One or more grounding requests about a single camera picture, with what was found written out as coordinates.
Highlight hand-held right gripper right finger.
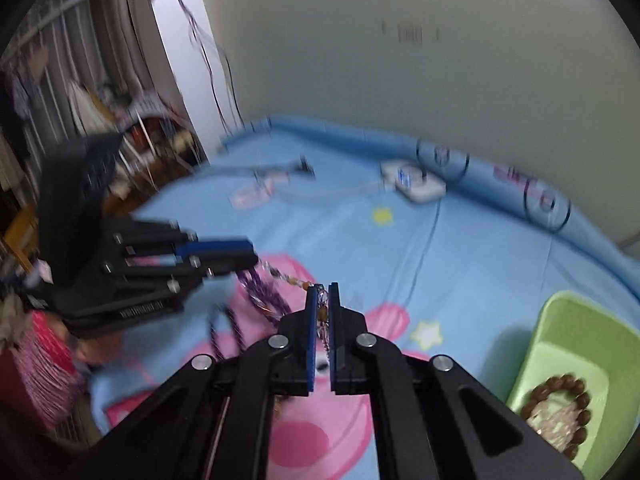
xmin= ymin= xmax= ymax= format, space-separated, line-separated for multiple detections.
xmin=327 ymin=282 xmax=587 ymax=480

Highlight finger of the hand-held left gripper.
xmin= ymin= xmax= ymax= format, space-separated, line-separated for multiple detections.
xmin=112 ymin=219 xmax=254 ymax=262
xmin=101 ymin=253 xmax=262 ymax=295

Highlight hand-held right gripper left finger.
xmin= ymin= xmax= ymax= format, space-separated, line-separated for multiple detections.
xmin=65 ymin=284 xmax=325 ymax=480

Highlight brown wooden bead bracelet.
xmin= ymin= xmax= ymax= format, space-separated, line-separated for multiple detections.
xmin=520 ymin=372 xmax=593 ymax=461

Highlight green plastic basket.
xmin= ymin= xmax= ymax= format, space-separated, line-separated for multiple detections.
xmin=505 ymin=290 xmax=640 ymax=480

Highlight cluttered wooden shelf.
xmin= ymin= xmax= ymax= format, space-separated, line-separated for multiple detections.
xmin=100 ymin=105 xmax=206 ymax=196

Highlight pink striped clothing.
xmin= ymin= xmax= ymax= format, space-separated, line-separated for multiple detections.
xmin=10 ymin=310 xmax=96 ymax=441

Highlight blue cartoon printed blanket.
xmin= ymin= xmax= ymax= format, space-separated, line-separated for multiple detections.
xmin=87 ymin=115 xmax=640 ymax=480

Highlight white curtain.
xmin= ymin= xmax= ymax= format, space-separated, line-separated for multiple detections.
xmin=0 ymin=0 xmax=166 ymax=141

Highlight white charger box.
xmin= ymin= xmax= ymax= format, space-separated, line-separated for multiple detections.
xmin=380 ymin=159 xmax=447 ymax=205

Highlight grey charger cable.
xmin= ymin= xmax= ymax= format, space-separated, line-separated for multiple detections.
xmin=407 ymin=195 xmax=446 ymax=306

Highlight white charger cable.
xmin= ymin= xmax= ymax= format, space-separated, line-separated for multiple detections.
xmin=270 ymin=179 xmax=396 ymax=206

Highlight thin wall wires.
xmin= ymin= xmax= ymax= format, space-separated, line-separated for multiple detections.
xmin=150 ymin=0 xmax=246 ymax=131

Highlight clear crystal bracelet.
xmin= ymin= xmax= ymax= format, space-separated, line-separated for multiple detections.
xmin=530 ymin=400 xmax=577 ymax=448

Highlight small wall label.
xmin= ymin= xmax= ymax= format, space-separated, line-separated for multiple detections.
xmin=382 ymin=22 xmax=441 ymax=43

